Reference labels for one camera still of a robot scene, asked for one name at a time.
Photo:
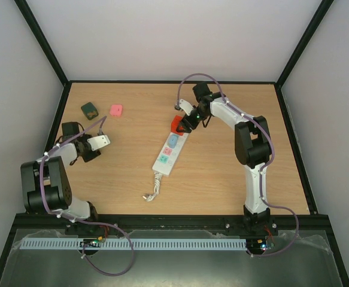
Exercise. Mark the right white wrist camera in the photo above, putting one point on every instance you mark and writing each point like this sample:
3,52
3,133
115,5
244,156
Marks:
185,106

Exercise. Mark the dark green plug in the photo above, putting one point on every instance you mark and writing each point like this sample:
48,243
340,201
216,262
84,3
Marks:
89,110

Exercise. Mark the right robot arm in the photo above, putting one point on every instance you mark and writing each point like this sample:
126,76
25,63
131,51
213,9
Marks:
252,144

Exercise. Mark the blue plug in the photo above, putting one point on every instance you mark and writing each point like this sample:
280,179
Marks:
172,141

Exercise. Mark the white power strip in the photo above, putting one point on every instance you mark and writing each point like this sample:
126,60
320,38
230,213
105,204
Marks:
167,157

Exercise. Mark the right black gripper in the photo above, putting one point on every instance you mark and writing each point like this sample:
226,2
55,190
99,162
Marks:
187,124

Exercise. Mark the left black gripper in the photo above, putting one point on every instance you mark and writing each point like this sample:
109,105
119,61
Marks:
88,158

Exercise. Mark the red cube adapter plug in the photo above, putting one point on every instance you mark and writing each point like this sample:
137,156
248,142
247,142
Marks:
177,125

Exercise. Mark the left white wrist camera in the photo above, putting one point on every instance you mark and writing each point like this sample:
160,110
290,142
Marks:
98,142

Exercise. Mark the light blue cable duct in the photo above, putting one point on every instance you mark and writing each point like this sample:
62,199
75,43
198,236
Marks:
136,244

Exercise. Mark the pink folding socket plug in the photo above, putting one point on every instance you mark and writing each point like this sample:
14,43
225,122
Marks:
116,110

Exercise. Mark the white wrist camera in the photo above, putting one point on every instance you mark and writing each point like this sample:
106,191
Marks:
98,142
185,106

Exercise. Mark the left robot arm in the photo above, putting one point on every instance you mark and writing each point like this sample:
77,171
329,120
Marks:
45,184

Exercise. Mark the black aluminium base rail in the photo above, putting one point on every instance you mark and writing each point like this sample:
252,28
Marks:
231,225

